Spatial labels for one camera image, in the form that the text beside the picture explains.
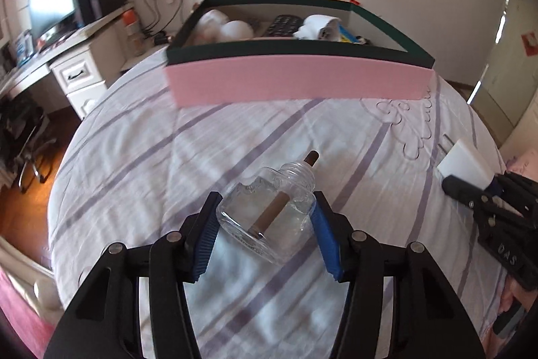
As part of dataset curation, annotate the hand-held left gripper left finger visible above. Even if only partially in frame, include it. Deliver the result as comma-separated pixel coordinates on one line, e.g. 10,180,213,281
43,191,223,359

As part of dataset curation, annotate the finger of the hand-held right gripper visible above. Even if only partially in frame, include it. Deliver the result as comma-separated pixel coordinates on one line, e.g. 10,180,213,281
441,175,485,211
487,172,538,210

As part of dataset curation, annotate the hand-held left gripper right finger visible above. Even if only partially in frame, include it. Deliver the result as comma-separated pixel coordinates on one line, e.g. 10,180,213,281
312,191,484,359

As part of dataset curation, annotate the white plug charger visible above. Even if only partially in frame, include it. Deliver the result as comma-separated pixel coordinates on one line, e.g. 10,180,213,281
437,136,494,189

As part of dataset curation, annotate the clear glass bottle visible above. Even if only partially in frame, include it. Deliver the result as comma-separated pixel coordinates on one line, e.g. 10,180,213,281
216,151,320,263

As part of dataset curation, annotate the pink cardboard box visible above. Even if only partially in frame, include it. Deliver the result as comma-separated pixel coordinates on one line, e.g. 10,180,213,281
165,0,435,107

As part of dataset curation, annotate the white round ball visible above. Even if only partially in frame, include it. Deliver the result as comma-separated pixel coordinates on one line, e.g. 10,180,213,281
221,20,255,41

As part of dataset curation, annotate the white travel adapter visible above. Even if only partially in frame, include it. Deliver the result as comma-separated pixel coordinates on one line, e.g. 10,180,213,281
293,15,343,41

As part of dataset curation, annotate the white figurine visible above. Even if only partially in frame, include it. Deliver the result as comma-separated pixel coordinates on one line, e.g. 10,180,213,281
197,10,228,42

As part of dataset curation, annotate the black remote control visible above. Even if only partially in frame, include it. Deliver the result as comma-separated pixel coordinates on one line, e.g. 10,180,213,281
263,15,303,39

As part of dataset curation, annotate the red door decoration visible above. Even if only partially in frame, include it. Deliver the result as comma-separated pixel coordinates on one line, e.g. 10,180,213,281
521,32,538,57

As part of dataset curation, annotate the black office chair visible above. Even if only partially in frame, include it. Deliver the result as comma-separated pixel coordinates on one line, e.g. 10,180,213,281
0,94,60,189

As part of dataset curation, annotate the white desk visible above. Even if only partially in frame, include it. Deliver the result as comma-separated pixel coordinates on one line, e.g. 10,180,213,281
0,3,135,120

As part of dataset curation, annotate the orange-capped bottle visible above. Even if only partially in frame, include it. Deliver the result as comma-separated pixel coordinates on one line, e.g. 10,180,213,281
122,10,141,57

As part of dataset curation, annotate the blue white carton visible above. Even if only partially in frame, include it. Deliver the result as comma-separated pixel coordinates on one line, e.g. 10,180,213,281
10,31,34,65

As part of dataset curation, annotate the black computer monitor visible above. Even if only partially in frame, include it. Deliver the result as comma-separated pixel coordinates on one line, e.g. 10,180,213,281
28,0,78,42

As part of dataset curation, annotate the black power cable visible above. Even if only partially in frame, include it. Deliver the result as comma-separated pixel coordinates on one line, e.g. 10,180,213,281
143,0,186,36

